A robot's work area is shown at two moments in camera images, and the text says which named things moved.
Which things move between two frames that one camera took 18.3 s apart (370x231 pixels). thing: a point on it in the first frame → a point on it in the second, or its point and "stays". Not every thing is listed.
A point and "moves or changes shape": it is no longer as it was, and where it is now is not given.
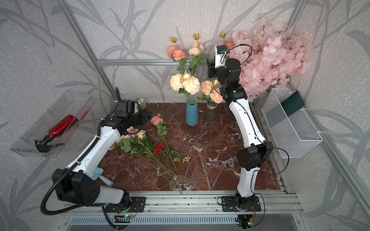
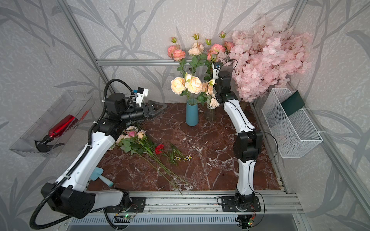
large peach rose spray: (185, 83) moves or changes shape
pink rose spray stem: (176, 52) stays
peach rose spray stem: (196, 52) stays
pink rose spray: (158, 121) moves or changes shape
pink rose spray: (228, 44) stays
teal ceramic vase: (191, 118) stays
